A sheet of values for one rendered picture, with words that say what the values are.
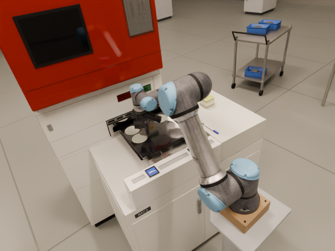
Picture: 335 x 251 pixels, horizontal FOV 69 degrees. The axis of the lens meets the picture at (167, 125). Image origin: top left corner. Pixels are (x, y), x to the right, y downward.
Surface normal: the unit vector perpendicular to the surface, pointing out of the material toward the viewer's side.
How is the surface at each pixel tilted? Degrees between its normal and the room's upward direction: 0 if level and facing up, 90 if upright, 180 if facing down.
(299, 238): 0
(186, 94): 58
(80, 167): 90
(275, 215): 0
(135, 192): 90
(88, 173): 90
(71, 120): 90
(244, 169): 5
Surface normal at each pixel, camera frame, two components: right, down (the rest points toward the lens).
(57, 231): -0.11, -0.80
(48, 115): 0.52, 0.46
